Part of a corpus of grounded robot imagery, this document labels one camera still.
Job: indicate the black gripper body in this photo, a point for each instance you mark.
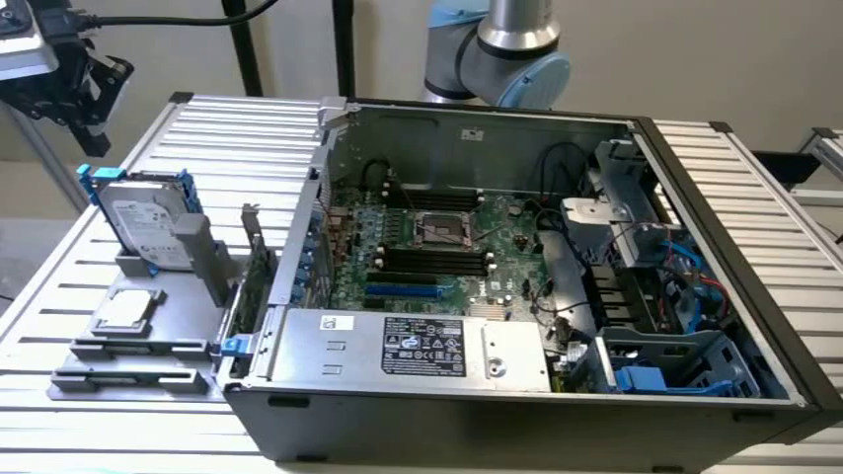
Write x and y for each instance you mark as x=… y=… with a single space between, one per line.
x=62 y=91

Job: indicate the green graphics card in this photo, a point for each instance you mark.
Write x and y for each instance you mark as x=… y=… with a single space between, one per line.
x=253 y=276

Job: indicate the black open PC case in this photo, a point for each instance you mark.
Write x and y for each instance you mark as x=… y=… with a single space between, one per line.
x=460 y=424

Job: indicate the black expansion slot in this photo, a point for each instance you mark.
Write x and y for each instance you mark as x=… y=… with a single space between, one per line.
x=401 y=280

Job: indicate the aluminium slat side table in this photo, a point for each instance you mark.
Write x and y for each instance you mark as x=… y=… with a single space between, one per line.
x=819 y=168

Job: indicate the blue case latch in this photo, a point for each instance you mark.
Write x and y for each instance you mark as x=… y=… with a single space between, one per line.
x=236 y=345

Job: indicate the blue expansion slot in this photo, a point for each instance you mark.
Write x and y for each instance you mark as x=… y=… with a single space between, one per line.
x=401 y=292

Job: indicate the black RAM slot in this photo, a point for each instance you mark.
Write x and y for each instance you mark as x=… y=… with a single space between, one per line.
x=441 y=201
x=434 y=263
x=441 y=206
x=434 y=257
x=441 y=196
x=434 y=271
x=441 y=190
x=434 y=250

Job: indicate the silver power supply unit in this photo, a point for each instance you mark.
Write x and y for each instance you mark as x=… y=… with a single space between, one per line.
x=368 y=355

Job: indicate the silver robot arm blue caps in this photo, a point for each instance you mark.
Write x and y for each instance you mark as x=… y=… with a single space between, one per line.
x=506 y=54

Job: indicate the grey disk bay blue latch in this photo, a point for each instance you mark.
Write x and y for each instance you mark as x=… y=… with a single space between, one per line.
x=697 y=355

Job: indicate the black stand pole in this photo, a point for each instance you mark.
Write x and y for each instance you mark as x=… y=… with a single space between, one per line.
x=244 y=54
x=342 y=49

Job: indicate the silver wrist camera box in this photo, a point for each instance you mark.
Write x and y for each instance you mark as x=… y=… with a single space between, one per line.
x=26 y=54

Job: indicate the CPU socket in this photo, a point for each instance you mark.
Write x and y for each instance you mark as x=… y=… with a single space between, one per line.
x=444 y=228

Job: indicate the grey metal disk bay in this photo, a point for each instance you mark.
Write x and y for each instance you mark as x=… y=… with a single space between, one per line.
x=625 y=187

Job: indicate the blue disk caddy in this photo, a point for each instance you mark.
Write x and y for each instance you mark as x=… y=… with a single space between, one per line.
x=105 y=174

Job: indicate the green motherboard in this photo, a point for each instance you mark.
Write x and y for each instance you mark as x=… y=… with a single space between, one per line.
x=506 y=276

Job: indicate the silver hard disk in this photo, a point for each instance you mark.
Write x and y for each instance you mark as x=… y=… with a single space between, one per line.
x=141 y=222

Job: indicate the grey parts rack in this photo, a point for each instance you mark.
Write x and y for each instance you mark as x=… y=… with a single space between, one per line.
x=197 y=276

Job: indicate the aluminium frame post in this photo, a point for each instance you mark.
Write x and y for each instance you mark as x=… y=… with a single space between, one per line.
x=45 y=153

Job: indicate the small gold heatsink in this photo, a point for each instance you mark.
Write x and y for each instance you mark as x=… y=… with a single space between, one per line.
x=490 y=312

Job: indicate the silver CPU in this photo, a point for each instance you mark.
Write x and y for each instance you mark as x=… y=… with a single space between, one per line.
x=128 y=308

